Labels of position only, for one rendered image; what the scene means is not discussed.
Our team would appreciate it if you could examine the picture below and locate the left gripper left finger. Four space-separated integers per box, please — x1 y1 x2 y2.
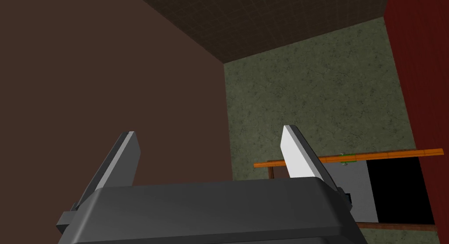
75 131 142 208

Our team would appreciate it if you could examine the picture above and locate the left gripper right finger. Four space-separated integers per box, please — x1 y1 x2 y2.
279 124 339 193

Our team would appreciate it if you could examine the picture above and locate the orange topped table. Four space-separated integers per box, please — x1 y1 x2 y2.
253 148 445 232

